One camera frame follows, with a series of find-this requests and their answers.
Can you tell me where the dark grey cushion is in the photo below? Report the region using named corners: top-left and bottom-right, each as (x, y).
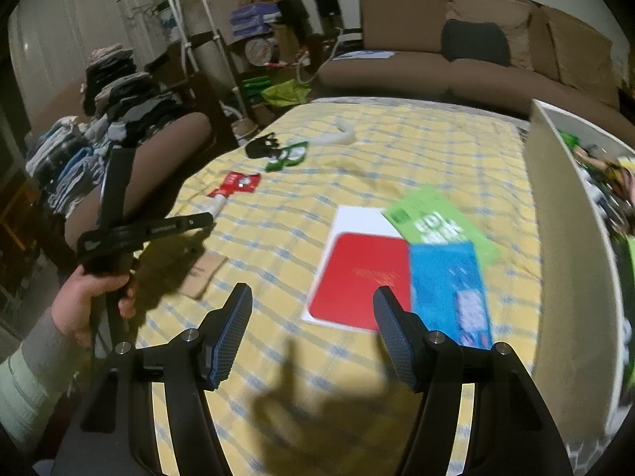
top-left (441, 19), bottom-right (512, 66)

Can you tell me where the light blue paper sheet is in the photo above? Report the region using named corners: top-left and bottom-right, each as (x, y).
top-left (331, 50), bottom-right (394, 61)

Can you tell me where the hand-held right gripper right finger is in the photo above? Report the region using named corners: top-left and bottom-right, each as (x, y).
top-left (373, 286), bottom-right (573, 476)

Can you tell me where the white storage box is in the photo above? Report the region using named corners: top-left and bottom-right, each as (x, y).
top-left (525, 99), bottom-right (635, 459)

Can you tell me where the blue printed packet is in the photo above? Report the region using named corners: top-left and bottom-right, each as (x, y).
top-left (409, 242), bottom-right (493, 351)

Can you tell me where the small green white packet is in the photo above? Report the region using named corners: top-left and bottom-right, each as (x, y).
top-left (265, 141), bottom-right (311, 173)

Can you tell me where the brown sofa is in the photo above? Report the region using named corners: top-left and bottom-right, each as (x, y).
top-left (316, 0), bottom-right (622, 121)

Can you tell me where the pile of folded clothes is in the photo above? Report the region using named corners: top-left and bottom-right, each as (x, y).
top-left (24, 47), bottom-right (175, 215)

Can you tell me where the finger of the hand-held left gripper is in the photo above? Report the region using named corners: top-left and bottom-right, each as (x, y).
top-left (148, 211), bottom-right (215, 242)

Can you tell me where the white curved band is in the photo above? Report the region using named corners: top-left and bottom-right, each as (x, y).
top-left (309, 116), bottom-right (356, 148)

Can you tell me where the brown paper packet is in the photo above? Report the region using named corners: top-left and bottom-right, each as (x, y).
top-left (180, 252), bottom-right (229, 301)

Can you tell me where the small black object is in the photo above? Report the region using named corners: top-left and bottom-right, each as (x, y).
top-left (245, 131), bottom-right (282, 160)

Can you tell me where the brown padded chair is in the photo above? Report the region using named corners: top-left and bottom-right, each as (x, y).
top-left (63, 111), bottom-right (215, 240)

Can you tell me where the brown sofa pillow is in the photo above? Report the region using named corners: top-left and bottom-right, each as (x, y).
top-left (540, 5), bottom-right (616, 91)

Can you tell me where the person's left forearm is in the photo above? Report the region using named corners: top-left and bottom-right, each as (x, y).
top-left (0, 307), bottom-right (96, 453)

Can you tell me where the green wet wipe packet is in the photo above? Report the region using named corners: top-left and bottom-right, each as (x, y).
top-left (382, 184), bottom-right (502, 267)

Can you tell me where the yellow checked tablecloth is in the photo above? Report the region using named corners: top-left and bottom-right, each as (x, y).
top-left (131, 96), bottom-right (546, 476)

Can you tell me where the yellow-green plastic bag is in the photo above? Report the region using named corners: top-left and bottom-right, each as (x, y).
top-left (260, 79), bottom-right (312, 108)

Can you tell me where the white metal rack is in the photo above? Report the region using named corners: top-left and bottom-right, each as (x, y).
top-left (155, 0), bottom-right (250, 127)

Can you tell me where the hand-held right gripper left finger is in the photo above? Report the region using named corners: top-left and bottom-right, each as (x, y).
top-left (50, 282), bottom-right (254, 476)

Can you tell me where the person's left hand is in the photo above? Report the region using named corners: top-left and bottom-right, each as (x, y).
top-left (52, 265), bottom-right (138, 348)

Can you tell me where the stack of purple packages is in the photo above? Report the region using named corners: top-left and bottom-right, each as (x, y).
top-left (230, 2), bottom-right (279, 38)

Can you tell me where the white round object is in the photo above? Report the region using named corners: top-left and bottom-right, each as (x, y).
top-left (245, 38), bottom-right (272, 66)

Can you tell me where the small red packet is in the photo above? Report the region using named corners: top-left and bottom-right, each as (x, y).
top-left (207, 172), bottom-right (262, 200)

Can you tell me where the pile of assorted packets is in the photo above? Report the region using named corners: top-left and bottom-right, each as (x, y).
top-left (556, 129), bottom-right (635, 278)

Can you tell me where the red and white card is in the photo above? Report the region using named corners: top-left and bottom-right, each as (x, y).
top-left (302, 205), bottom-right (414, 334)

